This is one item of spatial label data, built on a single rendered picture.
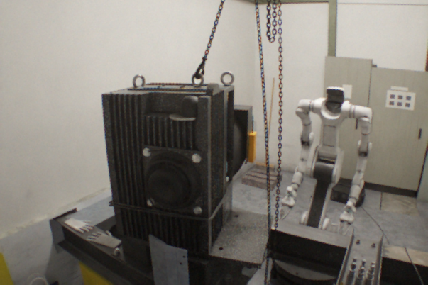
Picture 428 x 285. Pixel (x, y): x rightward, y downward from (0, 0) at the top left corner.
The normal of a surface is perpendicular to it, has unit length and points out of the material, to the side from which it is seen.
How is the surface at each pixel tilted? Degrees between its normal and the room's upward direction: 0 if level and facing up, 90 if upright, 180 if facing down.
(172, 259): 90
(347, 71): 90
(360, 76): 90
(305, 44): 90
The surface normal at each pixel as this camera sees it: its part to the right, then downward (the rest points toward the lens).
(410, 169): -0.53, 0.21
